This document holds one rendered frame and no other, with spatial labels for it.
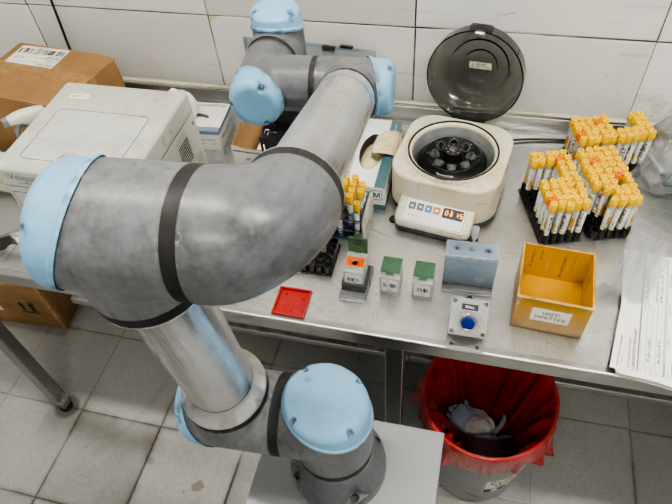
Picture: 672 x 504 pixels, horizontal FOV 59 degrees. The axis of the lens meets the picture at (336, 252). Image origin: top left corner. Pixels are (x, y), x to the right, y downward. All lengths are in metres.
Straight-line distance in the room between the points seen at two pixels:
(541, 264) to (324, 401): 0.60
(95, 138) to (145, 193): 0.76
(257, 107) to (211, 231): 0.40
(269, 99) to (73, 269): 0.39
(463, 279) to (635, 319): 0.32
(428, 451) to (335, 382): 0.26
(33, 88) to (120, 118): 0.47
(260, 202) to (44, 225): 0.17
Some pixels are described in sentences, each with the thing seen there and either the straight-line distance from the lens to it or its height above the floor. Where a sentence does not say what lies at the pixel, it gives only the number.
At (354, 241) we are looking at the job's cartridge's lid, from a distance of 1.16.
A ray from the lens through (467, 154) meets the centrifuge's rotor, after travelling 1.36.
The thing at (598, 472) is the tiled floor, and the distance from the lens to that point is 2.08.
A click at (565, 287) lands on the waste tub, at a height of 0.88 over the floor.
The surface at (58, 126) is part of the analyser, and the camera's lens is 1.29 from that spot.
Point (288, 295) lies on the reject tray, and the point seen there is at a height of 0.88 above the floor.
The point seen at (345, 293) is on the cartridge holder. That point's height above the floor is 0.89.
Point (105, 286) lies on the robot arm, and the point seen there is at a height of 1.49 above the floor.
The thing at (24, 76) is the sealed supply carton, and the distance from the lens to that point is 1.74.
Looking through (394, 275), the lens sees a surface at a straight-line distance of 1.17.
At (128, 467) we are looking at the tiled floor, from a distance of 2.13.
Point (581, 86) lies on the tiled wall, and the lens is 1.55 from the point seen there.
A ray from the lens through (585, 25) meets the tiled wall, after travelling 1.47.
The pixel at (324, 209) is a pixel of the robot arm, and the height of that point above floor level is 1.51.
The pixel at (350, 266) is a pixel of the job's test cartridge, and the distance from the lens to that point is 1.16.
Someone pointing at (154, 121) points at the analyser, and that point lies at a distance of 1.21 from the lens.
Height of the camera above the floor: 1.86
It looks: 50 degrees down
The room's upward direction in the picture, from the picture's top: 6 degrees counter-clockwise
